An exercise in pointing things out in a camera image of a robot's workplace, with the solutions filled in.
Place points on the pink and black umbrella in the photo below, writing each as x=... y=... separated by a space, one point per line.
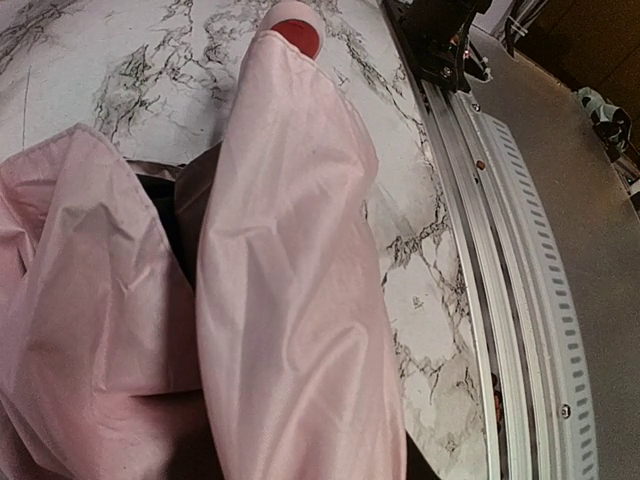
x=254 y=345

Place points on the front aluminium rail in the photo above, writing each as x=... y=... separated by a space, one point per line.
x=535 y=387

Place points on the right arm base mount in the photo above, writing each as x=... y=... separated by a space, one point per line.
x=434 y=38

